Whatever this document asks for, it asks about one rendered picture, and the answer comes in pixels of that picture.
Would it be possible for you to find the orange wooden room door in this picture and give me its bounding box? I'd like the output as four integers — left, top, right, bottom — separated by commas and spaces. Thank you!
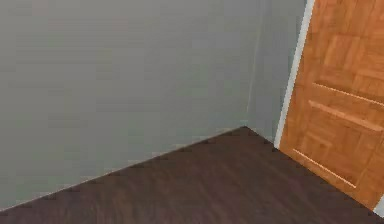
278, 0, 384, 212

